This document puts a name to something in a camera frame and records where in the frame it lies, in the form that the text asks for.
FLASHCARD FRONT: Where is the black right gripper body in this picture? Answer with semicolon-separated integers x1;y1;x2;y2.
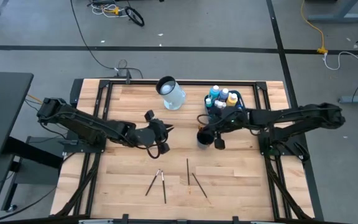
223;109;250;131

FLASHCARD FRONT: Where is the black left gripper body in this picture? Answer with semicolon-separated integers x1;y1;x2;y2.
150;118;168;141

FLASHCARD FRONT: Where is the dark blue plastic cup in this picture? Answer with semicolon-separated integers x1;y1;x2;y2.
196;128;216;146

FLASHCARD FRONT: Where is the large yellow paint bottle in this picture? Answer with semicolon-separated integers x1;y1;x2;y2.
226;92;239;108

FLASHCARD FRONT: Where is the grey-blue plastic caddy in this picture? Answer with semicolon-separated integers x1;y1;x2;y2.
203;89;247;122

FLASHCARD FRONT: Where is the large purple-blue paint bottle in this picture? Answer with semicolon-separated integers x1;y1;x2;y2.
218;88;230;102

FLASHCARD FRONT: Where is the large teal paint bottle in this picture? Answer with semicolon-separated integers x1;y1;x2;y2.
209;85;221;100

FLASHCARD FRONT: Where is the black brush gold ferrule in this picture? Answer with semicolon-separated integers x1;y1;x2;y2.
186;158;191;195

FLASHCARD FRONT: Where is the black brush white lettering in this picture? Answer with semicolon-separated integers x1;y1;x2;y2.
144;169;161;197

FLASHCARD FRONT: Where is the long dark brush silver ferrule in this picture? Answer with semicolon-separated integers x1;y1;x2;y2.
160;170;167;205

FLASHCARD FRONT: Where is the long thin black brush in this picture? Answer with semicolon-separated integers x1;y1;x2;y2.
191;172;212;205

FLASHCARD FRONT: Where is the black desk top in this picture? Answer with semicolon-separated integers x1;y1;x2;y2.
0;71;34;157

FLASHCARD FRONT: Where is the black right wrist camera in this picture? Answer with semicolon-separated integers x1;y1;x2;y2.
213;138;226;151

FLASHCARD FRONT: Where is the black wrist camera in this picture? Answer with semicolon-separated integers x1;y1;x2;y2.
158;142;171;156
213;138;226;151

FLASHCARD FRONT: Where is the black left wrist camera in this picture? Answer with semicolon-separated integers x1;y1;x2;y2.
158;142;171;156

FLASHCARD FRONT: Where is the black left wrist camera cable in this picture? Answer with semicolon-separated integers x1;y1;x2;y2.
146;144;164;160

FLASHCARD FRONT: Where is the black aluminium rig frame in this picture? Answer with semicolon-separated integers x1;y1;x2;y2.
50;78;324;224

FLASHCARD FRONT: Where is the black clamp with cable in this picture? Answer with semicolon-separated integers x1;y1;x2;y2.
116;58;133;85

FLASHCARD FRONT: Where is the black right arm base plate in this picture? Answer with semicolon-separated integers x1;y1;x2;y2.
259;130;306;156

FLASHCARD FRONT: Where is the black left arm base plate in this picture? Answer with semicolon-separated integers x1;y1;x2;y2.
62;129;108;154

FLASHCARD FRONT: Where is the white floor cable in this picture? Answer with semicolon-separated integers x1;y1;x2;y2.
323;51;358;84

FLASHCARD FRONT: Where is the black coiled cable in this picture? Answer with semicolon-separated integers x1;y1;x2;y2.
124;6;145;27

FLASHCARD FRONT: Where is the yellow extension cord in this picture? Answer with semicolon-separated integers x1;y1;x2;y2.
300;0;329;55

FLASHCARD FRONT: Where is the white and yellow cable bundle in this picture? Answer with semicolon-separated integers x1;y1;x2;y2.
87;0;127;18

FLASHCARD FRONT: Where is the long black floor cable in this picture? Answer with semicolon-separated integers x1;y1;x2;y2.
69;0;144;80

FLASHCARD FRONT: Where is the black desk leg frame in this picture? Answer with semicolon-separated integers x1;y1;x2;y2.
0;136;65;214

